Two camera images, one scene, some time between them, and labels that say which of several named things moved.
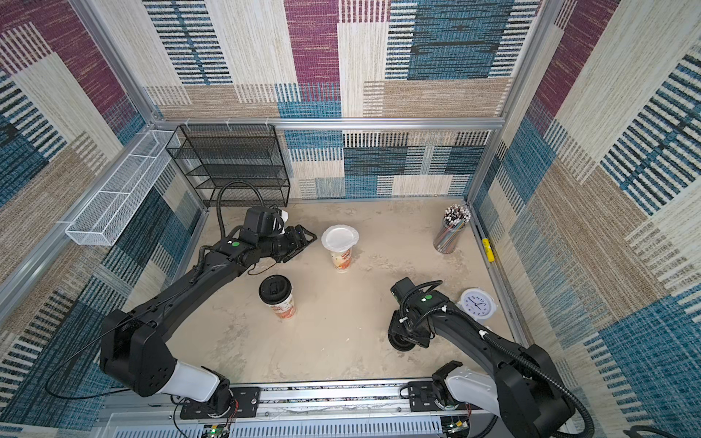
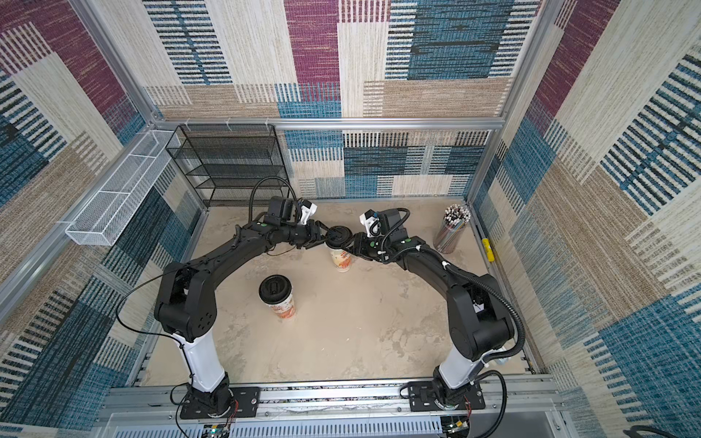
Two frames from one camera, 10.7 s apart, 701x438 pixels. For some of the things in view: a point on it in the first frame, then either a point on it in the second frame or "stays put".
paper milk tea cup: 341,261 stays put
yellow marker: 488,249 stays put
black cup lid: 399,343 → 336,236
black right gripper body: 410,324 → 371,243
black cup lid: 275,289 stays put
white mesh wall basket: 111,210 stays put
